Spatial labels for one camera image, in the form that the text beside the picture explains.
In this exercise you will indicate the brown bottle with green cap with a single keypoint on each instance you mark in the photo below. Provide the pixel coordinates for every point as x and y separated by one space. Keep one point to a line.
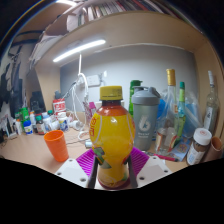
40 126

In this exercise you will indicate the green plastic bottle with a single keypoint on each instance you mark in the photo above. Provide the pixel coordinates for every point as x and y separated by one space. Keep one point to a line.
134 85

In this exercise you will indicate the black boxy device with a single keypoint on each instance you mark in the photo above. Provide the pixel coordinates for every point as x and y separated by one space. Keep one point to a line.
37 101

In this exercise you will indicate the orange plastic cup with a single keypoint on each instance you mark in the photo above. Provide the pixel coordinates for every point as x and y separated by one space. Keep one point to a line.
56 145

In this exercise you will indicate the brown mug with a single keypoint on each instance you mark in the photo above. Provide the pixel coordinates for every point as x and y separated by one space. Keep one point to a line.
215 148

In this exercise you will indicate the magenta pouch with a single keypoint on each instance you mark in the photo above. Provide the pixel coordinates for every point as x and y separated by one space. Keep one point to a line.
90 110

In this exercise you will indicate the pink pen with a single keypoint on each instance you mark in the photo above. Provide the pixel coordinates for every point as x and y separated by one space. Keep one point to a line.
163 156

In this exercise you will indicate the white light bar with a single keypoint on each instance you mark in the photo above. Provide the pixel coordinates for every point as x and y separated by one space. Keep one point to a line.
80 50

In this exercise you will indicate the red and white canister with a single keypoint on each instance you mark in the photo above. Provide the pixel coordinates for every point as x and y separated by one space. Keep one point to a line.
59 106

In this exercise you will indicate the yellow drink bottle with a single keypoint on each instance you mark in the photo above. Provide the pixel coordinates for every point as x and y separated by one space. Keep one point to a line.
111 136

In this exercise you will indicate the green-capped glass bottle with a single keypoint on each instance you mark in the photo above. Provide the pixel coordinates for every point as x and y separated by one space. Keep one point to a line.
181 110

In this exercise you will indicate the tall clear glass bottle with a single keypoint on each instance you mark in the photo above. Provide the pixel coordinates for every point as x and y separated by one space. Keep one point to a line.
211 106

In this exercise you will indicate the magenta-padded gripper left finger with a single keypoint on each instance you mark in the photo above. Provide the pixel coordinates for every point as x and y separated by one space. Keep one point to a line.
71 171

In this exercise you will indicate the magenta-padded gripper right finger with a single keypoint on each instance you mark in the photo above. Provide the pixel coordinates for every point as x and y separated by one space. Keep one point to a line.
151 170

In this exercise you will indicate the white power strip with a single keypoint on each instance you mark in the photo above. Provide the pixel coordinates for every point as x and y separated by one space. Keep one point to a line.
90 80

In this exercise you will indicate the grey shaker bottle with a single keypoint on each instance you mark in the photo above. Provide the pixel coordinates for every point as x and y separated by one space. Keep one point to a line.
145 120

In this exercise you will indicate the white bottle with blue cap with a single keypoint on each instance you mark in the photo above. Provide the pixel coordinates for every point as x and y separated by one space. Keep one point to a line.
28 128

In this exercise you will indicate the hanging dark clothes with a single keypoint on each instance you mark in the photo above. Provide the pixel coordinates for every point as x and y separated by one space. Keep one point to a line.
11 80

